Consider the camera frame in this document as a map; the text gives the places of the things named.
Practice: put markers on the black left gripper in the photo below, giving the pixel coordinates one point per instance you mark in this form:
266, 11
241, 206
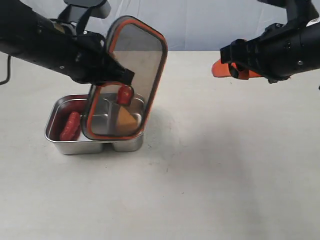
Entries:
95, 65

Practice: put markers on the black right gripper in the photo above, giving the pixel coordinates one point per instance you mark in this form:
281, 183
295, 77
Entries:
272, 55

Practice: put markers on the dark transparent lunch box lid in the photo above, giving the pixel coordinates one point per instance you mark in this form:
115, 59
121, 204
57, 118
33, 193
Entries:
118, 109

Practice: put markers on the yellow cheese block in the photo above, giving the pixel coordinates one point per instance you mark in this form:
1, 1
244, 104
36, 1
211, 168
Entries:
125, 122

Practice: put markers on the red sausage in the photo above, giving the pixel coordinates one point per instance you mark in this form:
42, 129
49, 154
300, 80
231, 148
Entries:
71, 127

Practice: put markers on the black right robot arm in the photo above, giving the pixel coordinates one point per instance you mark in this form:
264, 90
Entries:
303, 13

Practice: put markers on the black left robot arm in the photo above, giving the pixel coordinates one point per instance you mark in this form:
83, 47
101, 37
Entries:
63, 45

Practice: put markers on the light blue backdrop cloth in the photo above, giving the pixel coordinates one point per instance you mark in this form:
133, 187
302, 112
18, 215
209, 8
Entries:
195, 25

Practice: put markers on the stainless steel lunch box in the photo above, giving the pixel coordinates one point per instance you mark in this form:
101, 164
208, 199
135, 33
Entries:
64, 106

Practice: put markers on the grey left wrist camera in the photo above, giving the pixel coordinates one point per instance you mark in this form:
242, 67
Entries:
79, 12

